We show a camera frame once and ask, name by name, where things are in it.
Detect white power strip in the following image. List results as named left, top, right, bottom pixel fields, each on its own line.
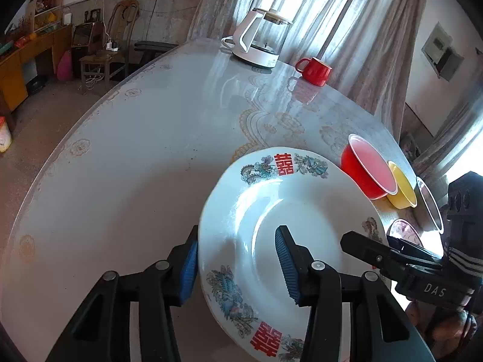
left=106, top=42, right=119, bottom=52

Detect purple floral rimmed plate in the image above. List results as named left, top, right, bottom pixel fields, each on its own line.
left=386, top=219, right=423, bottom=247

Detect pink bag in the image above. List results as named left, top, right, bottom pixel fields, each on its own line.
left=56, top=51, right=73, bottom=82

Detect white plate red characters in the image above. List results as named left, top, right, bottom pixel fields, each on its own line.
left=198, top=147, right=386, bottom=361

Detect red ceramic mug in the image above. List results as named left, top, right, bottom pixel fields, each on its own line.
left=295, top=57, right=332, bottom=87

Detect stainless steel bowl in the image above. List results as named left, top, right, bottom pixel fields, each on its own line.
left=414, top=176, right=444, bottom=234

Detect red bowl white interior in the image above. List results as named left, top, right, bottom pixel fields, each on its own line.
left=341, top=134, right=398, bottom=200

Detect glass electric kettle white base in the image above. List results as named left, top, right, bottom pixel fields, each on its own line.
left=221, top=8, right=292, bottom=69

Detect orange wooden cabinet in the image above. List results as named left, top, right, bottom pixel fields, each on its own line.
left=1, top=25, right=72, bottom=111

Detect beige sheer curtain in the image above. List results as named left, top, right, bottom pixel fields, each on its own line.
left=187, top=0, right=427, bottom=137

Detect wooden chair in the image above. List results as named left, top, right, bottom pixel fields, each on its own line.
left=80, top=0, right=140, bottom=92

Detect wall electrical box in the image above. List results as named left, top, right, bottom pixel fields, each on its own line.
left=422, top=23, right=464, bottom=82

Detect person's right hand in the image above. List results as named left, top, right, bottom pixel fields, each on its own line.
left=405, top=300, right=479, bottom=360

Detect yellow plastic bowl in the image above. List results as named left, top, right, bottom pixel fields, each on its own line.
left=387, top=161, right=417, bottom=209

